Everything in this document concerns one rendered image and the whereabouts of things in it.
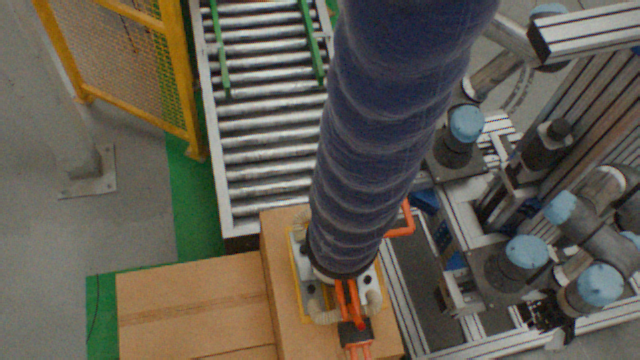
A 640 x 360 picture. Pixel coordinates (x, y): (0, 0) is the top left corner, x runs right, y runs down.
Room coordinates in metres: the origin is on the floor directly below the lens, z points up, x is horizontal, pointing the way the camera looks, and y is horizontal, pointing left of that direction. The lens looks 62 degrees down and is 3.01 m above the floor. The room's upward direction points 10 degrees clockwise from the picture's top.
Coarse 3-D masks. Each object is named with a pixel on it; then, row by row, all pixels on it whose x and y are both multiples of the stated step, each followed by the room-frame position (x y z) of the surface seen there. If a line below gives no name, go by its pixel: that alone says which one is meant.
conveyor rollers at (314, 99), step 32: (224, 0) 2.27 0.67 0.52; (288, 0) 2.32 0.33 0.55; (224, 32) 2.04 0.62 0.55; (256, 32) 2.08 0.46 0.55; (288, 32) 2.12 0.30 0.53; (256, 64) 1.89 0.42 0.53; (224, 96) 1.66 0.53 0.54; (320, 96) 1.75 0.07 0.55; (224, 128) 1.48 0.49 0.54; (224, 160) 1.31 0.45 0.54; (256, 160) 1.35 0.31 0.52; (256, 192) 1.18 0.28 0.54; (256, 224) 1.02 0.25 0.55
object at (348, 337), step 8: (344, 320) 0.49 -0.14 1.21; (352, 320) 0.50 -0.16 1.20; (368, 320) 0.50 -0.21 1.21; (344, 328) 0.47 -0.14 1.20; (352, 328) 0.47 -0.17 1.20; (368, 328) 0.48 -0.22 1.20; (344, 336) 0.45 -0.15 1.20; (352, 336) 0.45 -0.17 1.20; (360, 336) 0.45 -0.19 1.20; (368, 336) 0.46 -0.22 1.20; (344, 344) 0.42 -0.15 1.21; (352, 344) 0.42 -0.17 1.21; (360, 344) 0.43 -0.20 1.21
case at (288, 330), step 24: (264, 216) 0.89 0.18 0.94; (288, 216) 0.91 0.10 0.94; (264, 240) 0.80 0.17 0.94; (264, 264) 0.80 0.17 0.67; (288, 264) 0.73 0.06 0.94; (288, 288) 0.64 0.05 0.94; (384, 288) 0.70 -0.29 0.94; (288, 312) 0.56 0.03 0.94; (384, 312) 0.61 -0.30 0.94; (288, 336) 0.48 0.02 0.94; (312, 336) 0.49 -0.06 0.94; (336, 336) 0.50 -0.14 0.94; (384, 336) 0.53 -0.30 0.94
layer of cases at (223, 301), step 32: (224, 256) 0.85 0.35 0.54; (256, 256) 0.88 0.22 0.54; (128, 288) 0.65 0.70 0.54; (160, 288) 0.67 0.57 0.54; (192, 288) 0.70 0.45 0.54; (224, 288) 0.72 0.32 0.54; (256, 288) 0.74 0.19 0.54; (128, 320) 0.53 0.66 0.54; (160, 320) 0.55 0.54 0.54; (192, 320) 0.57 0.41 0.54; (224, 320) 0.59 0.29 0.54; (256, 320) 0.61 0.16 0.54; (128, 352) 0.41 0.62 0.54; (160, 352) 0.43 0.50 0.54; (192, 352) 0.45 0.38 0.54; (224, 352) 0.47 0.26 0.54; (256, 352) 0.49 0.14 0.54
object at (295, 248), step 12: (288, 228) 0.81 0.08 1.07; (288, 240) 0.77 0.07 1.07; (300, 240) 0.77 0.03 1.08; (288, 252) 0.72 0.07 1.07; (300, 252) 0.73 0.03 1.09; (300, 288) 0.61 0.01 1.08; (312, 288) 0.60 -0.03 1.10; (324, 288) 0.62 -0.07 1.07; (300, 300) 0.57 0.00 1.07; (324, 300) 0.58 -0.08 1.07; (300, 312) 0.53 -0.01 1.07
